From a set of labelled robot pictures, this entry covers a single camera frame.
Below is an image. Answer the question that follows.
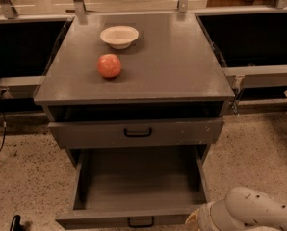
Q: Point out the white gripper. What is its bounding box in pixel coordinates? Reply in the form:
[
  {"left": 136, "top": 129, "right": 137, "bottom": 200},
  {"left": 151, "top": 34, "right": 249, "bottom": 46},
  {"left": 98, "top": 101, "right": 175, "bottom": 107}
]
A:
[{"left": 185, "top": 203, "right": 219, "bottom": 231}]

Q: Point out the grey drawer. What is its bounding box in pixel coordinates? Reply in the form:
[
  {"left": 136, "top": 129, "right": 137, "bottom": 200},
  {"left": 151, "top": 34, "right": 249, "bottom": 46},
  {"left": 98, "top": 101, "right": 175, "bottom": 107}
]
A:
[
  {"left": 56, "top": 146, "right": 208, "bottom": 230},
  {"left": 49, "top": 118, "right": 224, "bottom": 149}
]

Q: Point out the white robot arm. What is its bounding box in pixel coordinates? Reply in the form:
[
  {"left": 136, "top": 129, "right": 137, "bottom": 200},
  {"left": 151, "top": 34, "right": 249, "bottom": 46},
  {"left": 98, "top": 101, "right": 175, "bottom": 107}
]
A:
[{"left": 185, "top": 187, "right": 287, "bottom": 231}]

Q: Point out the grey top drawer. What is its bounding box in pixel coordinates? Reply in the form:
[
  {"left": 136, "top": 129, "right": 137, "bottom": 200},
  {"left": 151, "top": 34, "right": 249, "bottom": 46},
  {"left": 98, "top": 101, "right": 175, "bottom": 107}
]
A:
[{"left": 49, "top": 118, "right": 224, "bottom": 149}]

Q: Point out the grey drawer cabinet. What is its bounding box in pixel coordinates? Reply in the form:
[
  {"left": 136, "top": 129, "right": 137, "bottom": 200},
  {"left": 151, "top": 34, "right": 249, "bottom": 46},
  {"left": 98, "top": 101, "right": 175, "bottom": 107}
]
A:
[{"left": 33, "top": 13, "right": 236, "bottom": 168}]

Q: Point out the red apple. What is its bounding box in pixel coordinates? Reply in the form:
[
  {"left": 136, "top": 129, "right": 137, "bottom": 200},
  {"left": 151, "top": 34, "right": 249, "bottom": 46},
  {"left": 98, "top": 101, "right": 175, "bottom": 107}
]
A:
[{"left": 97, "top": 54, "right": 121, "bottom": 78}]

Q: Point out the black object at floor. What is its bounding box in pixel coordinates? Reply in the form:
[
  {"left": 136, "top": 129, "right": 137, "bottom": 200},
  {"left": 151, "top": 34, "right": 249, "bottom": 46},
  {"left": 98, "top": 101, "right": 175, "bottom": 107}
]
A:
[{"left": 9, "top": 215, "right": 22, "bottom": 231}]

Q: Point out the white bowl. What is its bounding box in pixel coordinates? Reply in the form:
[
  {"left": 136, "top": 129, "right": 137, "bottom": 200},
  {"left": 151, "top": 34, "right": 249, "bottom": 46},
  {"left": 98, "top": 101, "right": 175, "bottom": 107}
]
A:
[{"left": 100, "top": 26, "right": 139, "bottom": 49}]

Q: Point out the metal latch bracket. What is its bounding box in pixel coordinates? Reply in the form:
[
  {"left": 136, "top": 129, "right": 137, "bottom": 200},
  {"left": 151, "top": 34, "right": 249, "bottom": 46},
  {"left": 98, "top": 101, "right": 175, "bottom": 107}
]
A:
[{"left": 231, "top": 75, "right": 245, "bottom": 116}]

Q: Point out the metal railing post centre-left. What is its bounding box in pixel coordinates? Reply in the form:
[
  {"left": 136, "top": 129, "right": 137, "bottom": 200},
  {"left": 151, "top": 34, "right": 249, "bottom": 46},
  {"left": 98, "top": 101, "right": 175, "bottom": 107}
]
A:
[{"left": 69, "top": 0, "right": 88, "bottom": 17}]

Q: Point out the metal railing post left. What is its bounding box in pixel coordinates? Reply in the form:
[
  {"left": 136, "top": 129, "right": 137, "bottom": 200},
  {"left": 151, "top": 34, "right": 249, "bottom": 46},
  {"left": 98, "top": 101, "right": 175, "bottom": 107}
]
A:
[{"left": 0, "top": 0, "right": 18, "bottom": 19}]

